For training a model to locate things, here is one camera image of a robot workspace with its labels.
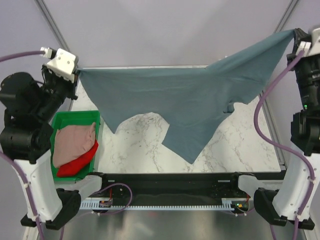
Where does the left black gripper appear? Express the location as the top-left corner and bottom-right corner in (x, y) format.
(35, 62), (80, 121)

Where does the blue-grey t-shirt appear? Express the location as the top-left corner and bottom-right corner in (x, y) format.
(78, 30), (294, 164)

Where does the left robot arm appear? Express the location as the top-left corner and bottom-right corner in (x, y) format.
(0, 66), (110, 230)

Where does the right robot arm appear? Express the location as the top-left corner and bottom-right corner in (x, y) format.
(229, 26), (320, 230)

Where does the pink folded t-shirt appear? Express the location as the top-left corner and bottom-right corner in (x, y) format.
(52, 122), (96, 168)

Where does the red folded t-shirt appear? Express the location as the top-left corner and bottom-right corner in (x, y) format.
(56, 140), (99, 178)

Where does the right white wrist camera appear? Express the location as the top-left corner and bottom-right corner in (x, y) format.
(298, 25), (320, 58)

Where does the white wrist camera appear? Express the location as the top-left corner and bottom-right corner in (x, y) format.
(40, 47), (79, 84)
(298, 25), (320, 58)

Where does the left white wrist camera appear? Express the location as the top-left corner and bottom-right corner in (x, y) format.
(40, 47), (79, 84)

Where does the left aluminium frame post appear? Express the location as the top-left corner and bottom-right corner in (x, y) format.
(34, 0), (70, 51)

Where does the aluminium frame post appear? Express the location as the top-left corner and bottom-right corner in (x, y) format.
(273, 0), (300, 34)
(34, 0), (70, 51)

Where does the right aluminium frame post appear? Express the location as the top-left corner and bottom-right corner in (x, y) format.
(273, 0), (300, 34)

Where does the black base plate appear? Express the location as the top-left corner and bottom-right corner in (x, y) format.
(93, 173), (249, 205)

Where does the white slotted cable duct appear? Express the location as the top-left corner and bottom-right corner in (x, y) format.
(80, 198), (249, 211)

